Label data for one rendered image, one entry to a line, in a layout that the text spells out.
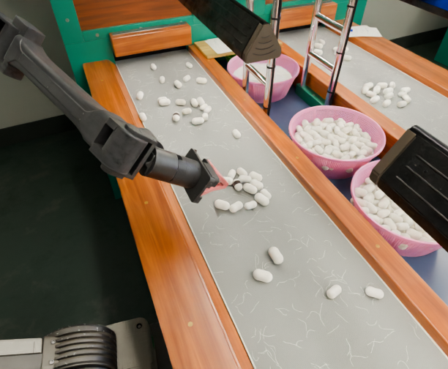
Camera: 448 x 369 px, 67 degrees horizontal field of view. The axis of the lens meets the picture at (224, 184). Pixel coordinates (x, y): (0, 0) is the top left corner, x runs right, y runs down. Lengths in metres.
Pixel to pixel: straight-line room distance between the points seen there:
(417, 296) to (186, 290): 0.42
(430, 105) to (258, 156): 0.64
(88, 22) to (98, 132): 0.86
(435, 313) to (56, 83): 0.78
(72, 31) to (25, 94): 1.05
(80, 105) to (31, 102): 1.78
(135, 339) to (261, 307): 0.39
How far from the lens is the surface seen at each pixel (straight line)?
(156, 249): 0.71
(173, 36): 1.42
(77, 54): 1.44
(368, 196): 0.88
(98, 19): 1.42
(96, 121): 0.60
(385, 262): 0.74
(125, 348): 0.94
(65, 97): 0.67
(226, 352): 0.60
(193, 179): 0.65
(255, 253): 0.72
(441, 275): 0.90
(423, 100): 1.34
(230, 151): 0.95
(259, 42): 0.69
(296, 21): 1.65
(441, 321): 0.72
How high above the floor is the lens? 1.33
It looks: 44 degrees down
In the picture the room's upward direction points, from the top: straight up
